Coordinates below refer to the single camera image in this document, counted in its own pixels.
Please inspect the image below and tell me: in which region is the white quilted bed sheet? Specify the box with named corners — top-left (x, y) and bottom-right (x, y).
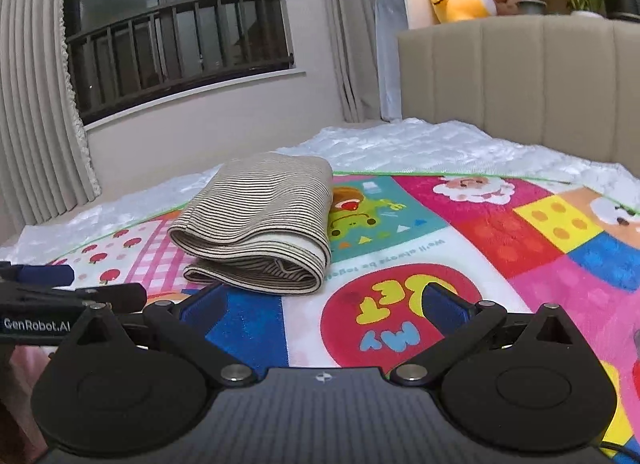
top-left (0, 118), bottom-right (640, 265)

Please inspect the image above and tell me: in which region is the beige striped shirt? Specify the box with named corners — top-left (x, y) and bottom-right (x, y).
top-left (167, 154), bottom-right (334, 298)

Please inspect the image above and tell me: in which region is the beige curtain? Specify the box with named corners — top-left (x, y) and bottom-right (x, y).
top-left (314, 0), bottom-right (396, 123)
top-left (0, 0), bottom-right (101, 237)

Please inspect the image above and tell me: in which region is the colourful cartoon printed blanket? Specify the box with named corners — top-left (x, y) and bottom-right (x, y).
top-left (0, 171), bottom-right (640, 460)

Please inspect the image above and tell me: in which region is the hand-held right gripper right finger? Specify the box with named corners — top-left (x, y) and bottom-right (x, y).
top-left (390, 281), bottom-right (583, 389)

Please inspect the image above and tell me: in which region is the light blue hanging cloth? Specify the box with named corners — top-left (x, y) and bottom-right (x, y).
top-left (375, 0), bottom-right (410, 122)

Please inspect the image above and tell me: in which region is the window with dark railing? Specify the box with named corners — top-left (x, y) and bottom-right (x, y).
top-left (62, 0), bottom-right (296, 125)

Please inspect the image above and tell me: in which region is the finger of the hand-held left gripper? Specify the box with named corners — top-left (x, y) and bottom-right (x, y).
top-left (75, 283), bottom-right (148, 315)
top-left (0, 264), bottom-right (76, 289)

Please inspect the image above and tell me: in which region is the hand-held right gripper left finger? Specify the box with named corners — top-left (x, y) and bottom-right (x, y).
top-left (60, 283), bottom-right (257, 389)

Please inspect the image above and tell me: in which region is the beige padded headboard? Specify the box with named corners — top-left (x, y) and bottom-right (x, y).
top-left (396, 14), bottom-right (640, 165)

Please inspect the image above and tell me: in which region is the pink fluffy cloth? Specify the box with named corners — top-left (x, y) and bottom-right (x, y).
top-left (10, 344), bottom-right (56, 395)

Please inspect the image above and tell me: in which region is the black cable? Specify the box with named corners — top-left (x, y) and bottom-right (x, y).
top-left (597, 439), bottom-right (640, 460)

